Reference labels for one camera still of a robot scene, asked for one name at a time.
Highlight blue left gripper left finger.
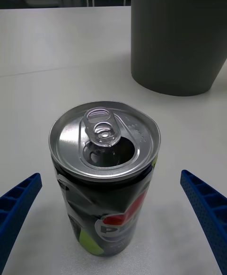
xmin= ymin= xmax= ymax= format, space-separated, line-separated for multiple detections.
xmin=0 ymin=172 xmax=43 ymax=275

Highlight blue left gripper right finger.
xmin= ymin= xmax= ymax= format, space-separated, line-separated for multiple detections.
xmin=180 ymin=170 xmax=227 ymax=275

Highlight black drink can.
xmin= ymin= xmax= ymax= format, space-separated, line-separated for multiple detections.
xmin=48 ymin=101 xmax=161 ymax=258

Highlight grey waste bin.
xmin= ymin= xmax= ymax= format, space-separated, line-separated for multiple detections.
xmin=131 ymin=0 xmax=227 ymax=97

